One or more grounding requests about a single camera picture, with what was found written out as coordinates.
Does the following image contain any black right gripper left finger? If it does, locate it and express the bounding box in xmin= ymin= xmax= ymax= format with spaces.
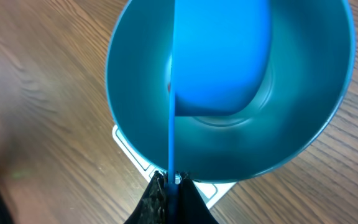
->
xmin=124 ymin=171 xmax=167 ymax=224

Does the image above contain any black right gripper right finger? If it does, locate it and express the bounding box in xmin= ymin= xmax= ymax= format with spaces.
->
xmin=177 ymin=172 xmax=218 ymax=224

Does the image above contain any blue plastic measuring scoop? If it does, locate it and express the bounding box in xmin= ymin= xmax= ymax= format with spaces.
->
xmin=168 ymin=0 xmax=272 ymax=184

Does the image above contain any teal blue bowl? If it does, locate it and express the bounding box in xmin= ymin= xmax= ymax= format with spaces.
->
xmin=105 ymin=0 xmax=356 ymax=183

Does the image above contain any white digital kitchen scale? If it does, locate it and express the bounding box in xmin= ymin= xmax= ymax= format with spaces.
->
xmin=112 ymin=124 xmax=237 ymax=210

